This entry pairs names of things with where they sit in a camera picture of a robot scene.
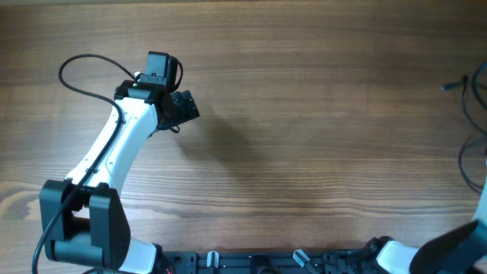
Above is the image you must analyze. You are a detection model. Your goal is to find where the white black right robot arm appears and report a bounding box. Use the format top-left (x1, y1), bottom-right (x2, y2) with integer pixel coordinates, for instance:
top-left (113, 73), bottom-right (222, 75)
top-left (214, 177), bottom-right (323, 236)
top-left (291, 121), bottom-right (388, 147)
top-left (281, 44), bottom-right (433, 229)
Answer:
top-left (367, 190), bottom-right (486, 274)

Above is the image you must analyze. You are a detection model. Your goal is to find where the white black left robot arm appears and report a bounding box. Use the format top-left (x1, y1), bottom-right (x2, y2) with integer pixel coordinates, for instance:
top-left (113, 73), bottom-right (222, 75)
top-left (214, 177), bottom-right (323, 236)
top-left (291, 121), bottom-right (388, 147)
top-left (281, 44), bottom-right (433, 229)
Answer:
top-left (31, 52), bottom-right (199, 273)

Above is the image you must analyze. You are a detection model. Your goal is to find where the black left camera cable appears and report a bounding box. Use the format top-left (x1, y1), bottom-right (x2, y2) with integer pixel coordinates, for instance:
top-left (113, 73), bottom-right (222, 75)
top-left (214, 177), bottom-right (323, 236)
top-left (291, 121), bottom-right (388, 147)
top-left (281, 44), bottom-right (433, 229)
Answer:
top-left (31, 53), bottom-right (184, 274)

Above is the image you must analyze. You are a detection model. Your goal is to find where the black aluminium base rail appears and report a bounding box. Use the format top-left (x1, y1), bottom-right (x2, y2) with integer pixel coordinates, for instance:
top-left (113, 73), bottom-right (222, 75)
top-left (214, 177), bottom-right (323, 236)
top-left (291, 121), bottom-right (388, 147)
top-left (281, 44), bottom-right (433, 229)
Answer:
top-left (161, 249), bottom-right (431, 274)

